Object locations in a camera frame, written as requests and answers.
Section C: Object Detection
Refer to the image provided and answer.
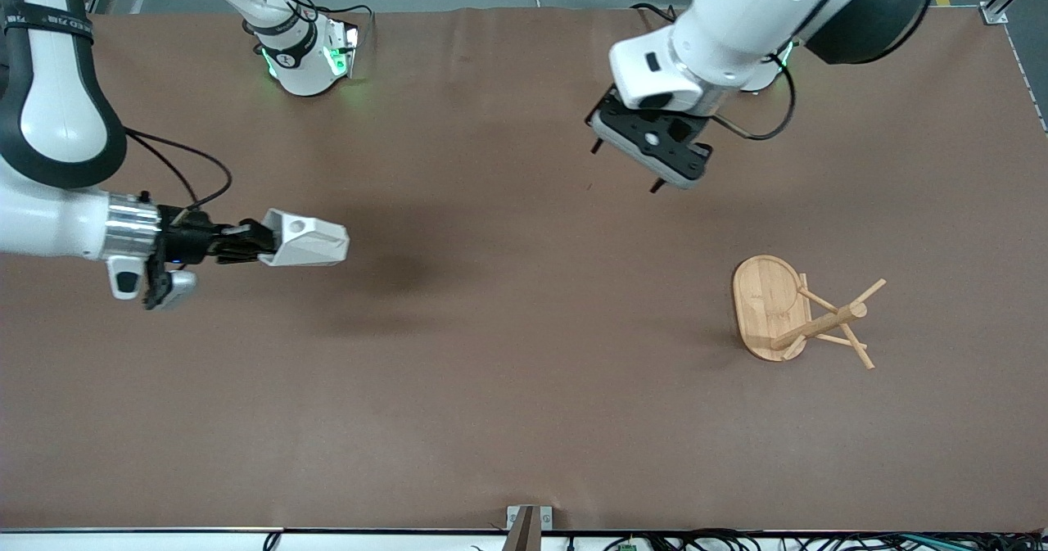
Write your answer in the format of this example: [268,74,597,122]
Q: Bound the brown camera post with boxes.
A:
[501,508,543,551]

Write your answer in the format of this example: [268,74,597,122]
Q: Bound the black right arm base cable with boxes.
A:
[291,0,375,44]

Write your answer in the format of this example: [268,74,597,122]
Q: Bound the wooden cup rack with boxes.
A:
[731,255,888,370]

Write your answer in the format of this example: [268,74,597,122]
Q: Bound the black left arm base cable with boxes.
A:
[630,2,679,26]

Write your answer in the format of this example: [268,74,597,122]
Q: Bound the brown table cover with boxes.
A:
[0,7,1048,531]

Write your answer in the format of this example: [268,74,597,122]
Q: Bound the white faceted cup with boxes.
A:
[259,209,351,269]

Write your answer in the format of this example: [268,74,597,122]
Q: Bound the black arm base cable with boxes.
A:
[291,0,375,44]
[630,2,679,26]

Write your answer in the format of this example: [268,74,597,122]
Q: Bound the grey metal bracket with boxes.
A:
[506,505,554,532]

